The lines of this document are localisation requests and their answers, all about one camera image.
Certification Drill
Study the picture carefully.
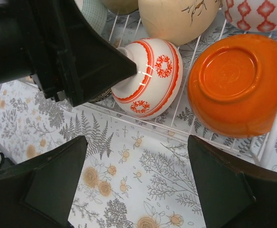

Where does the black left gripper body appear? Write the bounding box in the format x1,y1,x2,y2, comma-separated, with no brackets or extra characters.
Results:
0,0,65,101

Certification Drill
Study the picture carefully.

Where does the white wire dish rack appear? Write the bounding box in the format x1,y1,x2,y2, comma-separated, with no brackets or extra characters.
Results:
85,10,277,165

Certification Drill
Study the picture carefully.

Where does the cream bird pattern bowl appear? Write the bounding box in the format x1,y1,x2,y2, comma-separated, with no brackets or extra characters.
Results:
138,0,221,47

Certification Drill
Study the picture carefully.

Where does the floral patterned table mat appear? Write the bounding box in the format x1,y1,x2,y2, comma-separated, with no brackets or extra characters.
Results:
0,9,277,228

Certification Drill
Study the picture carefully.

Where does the white bowl red wreath pattern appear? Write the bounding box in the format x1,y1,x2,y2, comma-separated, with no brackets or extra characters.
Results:
111,38,183,120

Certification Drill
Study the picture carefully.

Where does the pale green check bowl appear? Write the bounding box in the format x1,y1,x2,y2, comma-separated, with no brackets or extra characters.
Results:
75,0,108,35

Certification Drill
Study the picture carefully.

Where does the olive tan bowl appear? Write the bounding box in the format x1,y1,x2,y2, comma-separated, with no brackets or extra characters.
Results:
101,0,138,15

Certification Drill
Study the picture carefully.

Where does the orange plastic bowl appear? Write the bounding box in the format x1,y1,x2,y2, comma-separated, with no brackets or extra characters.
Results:
188,34,277,138

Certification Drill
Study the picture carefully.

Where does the white red diamond pattern bowl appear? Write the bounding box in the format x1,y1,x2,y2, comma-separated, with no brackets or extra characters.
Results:
221,0,277,32

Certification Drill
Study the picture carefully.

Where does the black gold pattern bowl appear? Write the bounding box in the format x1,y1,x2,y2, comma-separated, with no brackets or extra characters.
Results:
88,89,111,103

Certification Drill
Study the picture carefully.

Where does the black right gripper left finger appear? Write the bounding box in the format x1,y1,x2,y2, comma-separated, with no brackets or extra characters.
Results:
0,135,88,228

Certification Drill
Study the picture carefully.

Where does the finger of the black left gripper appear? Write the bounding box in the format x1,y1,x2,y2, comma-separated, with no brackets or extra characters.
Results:
48,0,137,106

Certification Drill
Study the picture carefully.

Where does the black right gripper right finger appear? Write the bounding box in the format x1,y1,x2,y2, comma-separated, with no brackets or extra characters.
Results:
188,135,277,228

